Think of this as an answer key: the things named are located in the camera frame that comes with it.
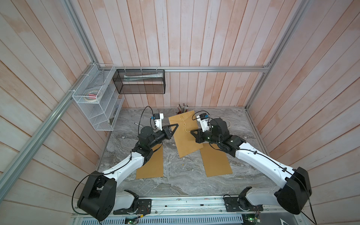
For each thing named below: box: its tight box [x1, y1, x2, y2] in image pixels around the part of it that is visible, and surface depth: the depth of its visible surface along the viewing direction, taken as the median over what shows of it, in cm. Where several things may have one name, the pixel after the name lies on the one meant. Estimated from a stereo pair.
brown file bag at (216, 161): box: [199, 142, 233, 178], surface depth 89 cm
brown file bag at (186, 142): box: [168, 110, 204, 158], surface depth 78 cm
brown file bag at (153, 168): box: [135, 143, 164, 180], surface depth 87 cm
